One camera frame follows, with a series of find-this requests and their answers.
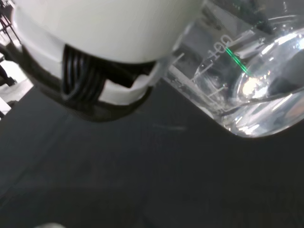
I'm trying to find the black bench cloth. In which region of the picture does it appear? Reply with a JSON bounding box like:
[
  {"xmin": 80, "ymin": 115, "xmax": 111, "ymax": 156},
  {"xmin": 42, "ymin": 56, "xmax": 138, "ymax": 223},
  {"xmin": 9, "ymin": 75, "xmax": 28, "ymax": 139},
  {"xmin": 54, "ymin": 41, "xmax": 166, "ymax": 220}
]
[{"xmin": 0, "ymin": 78, "xmax": 304, "ymax": 228}]

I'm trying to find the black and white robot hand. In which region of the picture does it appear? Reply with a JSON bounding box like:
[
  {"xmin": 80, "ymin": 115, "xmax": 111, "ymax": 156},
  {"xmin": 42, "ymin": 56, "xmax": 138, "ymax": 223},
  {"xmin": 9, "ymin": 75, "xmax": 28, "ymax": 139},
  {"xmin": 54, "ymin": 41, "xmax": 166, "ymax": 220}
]
[{"xmin": 11, "ymin": 0, "xmax": 206, "ymax": 123}]

